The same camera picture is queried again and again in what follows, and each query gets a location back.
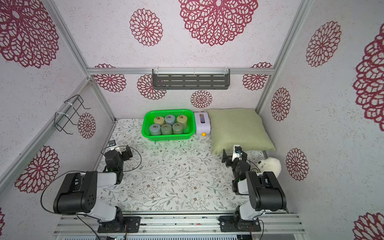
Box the green canister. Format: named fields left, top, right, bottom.
left=172, top=123, right=184, bottom=135
left=161, top=124, right=173, bottom=135

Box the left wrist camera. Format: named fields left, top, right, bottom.
left=108, top=140, right=117, bottom=150

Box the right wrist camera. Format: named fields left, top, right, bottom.
left=232, top=145, right=243, bottom=162

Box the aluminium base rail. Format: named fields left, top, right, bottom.
left=53, top=212, right=306, bottom=237

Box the yellow canister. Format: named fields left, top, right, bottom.
left=154, top=116, right=166, bottom=126
left=177, top=115, right=188, bottom=129

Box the lavender tissue box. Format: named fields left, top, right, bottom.
left=194, top=112, right=211, bottom=136

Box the blue-grey canister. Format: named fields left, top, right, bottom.
left=149, top=124, right=162, bottom=136

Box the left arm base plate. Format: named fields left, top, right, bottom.
left=97, top=217, right=141, bottom=234

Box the grey wall shelf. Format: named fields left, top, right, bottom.
left=152, top=69, right=230, bottom=90

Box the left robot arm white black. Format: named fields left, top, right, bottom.
left=51, top=141, right=141, bottom=235

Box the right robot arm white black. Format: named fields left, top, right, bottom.
left=219, top=146, right=287, bottom=233

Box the blue canister back middle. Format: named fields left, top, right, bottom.
left=164, top=115, right=176, bottom=126

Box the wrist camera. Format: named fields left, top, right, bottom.
left=108, top=140, right=117, bottom=150
left=232, top=145, right=243, bottom=162

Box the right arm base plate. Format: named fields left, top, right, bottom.
left=218, top=216, right=262, bottom=233

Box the black wire wall rack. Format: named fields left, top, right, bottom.
left=53, top=94, right=91, bottom=135

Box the green plastic basket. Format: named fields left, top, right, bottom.
left=142, top=109, right=197, bottom=142

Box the green pillow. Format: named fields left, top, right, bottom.
left=207, top=108, right=276, bottom=155

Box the white plush bear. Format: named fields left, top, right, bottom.
left=257, top=157, right=282, bottom=178

